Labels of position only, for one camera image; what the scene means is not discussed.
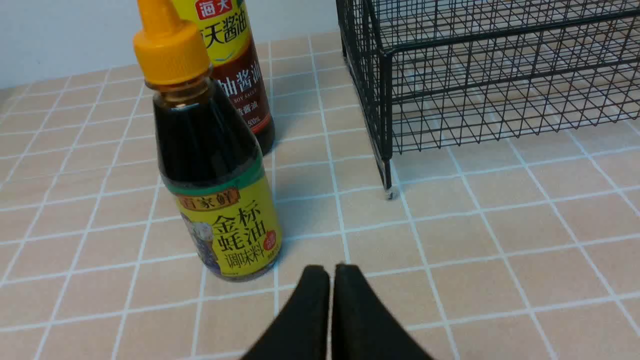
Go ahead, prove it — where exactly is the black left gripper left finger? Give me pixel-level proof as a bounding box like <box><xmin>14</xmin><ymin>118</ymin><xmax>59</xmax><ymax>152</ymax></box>
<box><xmin>242</xmin><ymin>265</ymin><xmax>330</xmax><ymax>360</ymax></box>

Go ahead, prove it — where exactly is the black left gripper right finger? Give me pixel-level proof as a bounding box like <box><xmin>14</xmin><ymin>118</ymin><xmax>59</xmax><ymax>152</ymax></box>
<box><xmin>331</xmin><ymin>263</ymin><xmax>432</xmax><ymax>360</ymax></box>

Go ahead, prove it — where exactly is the oyster sauce bottle orange cap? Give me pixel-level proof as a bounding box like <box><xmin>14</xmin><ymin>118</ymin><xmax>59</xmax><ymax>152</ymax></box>
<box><xmin>133</xmin><ymin>0</ymin><xmax>283</xmax><ymax>281</ymax></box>

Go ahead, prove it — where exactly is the dark soy sauce bottle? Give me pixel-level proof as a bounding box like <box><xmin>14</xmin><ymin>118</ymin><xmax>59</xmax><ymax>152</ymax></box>
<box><xmin>173</xmin><ymin>0</ymin><xmax>275</xmax><ymax>155</ymax></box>

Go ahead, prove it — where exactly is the black wire mesh shelf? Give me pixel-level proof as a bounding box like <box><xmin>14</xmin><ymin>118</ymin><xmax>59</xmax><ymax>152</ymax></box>
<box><xmin>334</xmin><ymin>0</ymin><xmax>640</xmax><ymax>199</ymax></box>

